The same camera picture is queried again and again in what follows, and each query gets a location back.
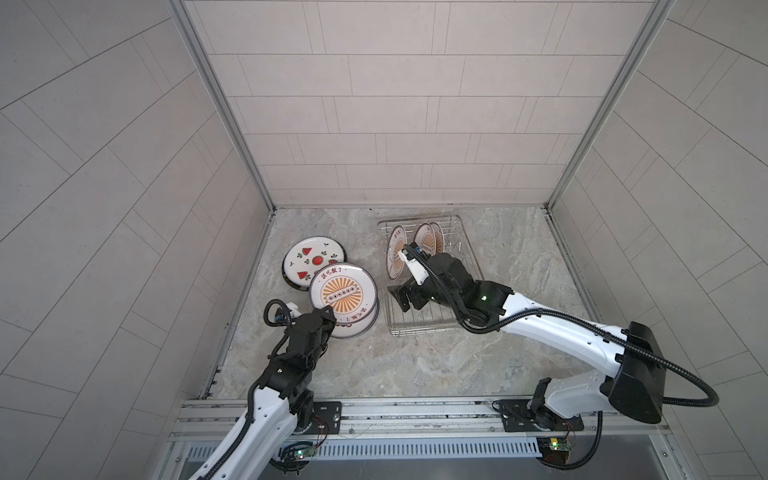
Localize brown patterned plate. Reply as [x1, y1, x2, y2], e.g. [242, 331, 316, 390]
[309, 263, 378, 325]
[430, 222, 445, 254]

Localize white watermelon pattern plate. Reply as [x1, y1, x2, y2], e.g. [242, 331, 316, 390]
[282, 236, 347, 279]

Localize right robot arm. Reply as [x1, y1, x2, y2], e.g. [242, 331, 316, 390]
[390, 245, 666, 428]

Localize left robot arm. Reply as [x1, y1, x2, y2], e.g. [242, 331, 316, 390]
[192, 299, 336, 479]

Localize orange sunburst plate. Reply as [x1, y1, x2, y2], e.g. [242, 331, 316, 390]
[386, 225, 407, 280]

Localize white plate red rim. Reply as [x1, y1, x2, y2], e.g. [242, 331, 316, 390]
[414, 223, 437, 256]

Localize left green circuit board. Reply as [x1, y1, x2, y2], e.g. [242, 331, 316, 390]
[273, 441, 317, 473]

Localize green circuit board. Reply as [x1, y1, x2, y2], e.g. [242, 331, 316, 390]
[273, 441, 317, 473]
[537, 437, 573, 466]

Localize right green circuit board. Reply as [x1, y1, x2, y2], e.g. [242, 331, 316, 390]
[537, 437, 573, 466]

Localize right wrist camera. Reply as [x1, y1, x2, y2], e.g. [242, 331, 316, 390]
[398, 245, 430, 286]

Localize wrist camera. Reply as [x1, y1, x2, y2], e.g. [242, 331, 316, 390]
[281, 302, 301, 319]
[398, 245, 430, 286]

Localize metal wire dish rack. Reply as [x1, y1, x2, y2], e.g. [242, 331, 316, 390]
[377, 214, 484, 336]

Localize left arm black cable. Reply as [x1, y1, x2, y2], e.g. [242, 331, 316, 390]
[262, 298, 293, 361]

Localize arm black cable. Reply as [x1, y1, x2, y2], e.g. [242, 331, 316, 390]
[262, 298, 293, 361]
[403, 242, 720, 409]

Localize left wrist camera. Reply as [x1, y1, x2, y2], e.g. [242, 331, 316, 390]
[281, 302, 301, 319]

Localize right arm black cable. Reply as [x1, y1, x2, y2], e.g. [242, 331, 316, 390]
[403, 242, 720, 409]

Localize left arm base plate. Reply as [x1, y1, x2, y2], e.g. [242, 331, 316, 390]
[294, 401, 342, 435]

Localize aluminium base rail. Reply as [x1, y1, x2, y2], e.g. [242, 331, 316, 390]
[168, 396, 670, 462]

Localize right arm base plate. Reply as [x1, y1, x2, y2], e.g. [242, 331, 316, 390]
[492, 399, 584, 433]

